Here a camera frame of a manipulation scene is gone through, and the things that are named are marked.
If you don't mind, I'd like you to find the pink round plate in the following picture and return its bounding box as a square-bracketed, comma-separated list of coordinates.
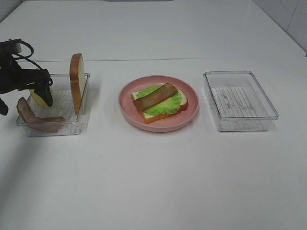
[118, 75, 199, 132]

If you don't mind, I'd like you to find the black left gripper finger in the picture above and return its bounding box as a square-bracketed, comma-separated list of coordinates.
[32, 80, 53, 107]
[0, 99, 8, 115]

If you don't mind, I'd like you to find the clear right plastic tray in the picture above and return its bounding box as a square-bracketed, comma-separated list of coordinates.
[203, 70, 279, 132]

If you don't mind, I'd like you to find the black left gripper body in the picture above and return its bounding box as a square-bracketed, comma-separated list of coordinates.
[0, 51, 51, 94]

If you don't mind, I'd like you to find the clear left plastic tray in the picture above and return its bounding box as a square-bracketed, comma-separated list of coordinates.
[16, 73, 91, 137]

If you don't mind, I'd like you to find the bacon strip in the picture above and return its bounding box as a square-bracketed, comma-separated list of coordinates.
[132, 83, 178, 111]
[16, 97, 66, 133]

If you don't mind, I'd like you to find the green lettuce leaf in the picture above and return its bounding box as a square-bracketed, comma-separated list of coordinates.
[131, 85, 188, 117]

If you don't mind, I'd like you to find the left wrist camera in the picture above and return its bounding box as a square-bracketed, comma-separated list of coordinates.
[0, 39, 22, 54]

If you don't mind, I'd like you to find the yellow cheese slice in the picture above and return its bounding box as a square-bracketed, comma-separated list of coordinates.
[28, 82, 53, 108]

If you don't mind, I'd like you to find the clear plastic tray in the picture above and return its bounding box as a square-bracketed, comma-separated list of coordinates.
[16, 73, 91, 137]
[203, 70, 279, 132]

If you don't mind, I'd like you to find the bread slice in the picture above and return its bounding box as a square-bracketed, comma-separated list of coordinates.
[139, 103, 189, 124]
[70, 53, 86, 114]

